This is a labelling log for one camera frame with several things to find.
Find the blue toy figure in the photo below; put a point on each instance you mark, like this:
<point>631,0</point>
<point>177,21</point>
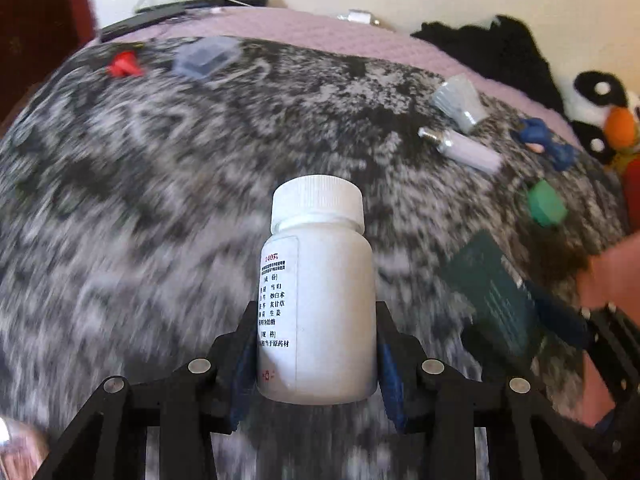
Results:
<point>542,137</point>

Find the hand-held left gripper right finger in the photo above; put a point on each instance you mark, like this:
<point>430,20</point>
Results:
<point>392,385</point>

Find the black power strip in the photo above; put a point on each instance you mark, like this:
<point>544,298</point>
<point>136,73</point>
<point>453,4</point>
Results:
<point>150,15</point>

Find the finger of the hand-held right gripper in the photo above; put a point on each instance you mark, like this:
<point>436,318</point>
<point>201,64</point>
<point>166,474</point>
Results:
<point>557,317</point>

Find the small white tube bottle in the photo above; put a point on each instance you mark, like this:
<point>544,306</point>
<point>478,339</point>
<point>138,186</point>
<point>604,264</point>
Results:
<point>465,150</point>

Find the grey patterned blanket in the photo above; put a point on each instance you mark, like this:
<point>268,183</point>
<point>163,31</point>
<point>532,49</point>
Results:
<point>150,210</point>

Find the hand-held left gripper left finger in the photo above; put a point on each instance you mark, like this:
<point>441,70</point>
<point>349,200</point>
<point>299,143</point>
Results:
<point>242,385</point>

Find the dark teal case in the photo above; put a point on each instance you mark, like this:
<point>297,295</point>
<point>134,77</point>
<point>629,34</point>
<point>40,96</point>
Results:
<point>490,290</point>

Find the black clothing heap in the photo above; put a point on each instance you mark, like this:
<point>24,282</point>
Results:
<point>490,55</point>

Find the small green case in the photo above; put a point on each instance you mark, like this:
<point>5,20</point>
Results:
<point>546,205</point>

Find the large panda plush toy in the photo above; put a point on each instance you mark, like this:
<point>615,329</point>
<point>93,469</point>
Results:
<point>600,95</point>

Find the red jacket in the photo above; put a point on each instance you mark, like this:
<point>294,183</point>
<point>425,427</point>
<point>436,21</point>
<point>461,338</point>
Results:
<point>632,195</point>

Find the dark brown wooden door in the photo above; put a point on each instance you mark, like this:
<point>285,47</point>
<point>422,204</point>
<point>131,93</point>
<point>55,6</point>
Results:
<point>35,10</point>

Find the small red plastic piece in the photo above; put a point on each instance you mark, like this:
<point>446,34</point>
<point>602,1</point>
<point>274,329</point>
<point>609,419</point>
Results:
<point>124,65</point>

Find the clear plastic cup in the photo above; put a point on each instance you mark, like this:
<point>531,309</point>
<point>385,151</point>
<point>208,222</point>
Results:
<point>457,100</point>

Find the white pill bottle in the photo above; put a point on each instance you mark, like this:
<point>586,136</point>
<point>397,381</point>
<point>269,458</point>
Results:
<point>330,300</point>

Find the small clear plastic box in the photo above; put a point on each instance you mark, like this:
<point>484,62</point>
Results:
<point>205,57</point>

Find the white charger plug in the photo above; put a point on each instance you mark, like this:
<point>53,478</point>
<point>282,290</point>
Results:
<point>360,16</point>

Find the pink cardboard box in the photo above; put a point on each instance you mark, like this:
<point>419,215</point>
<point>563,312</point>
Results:
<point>612,270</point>

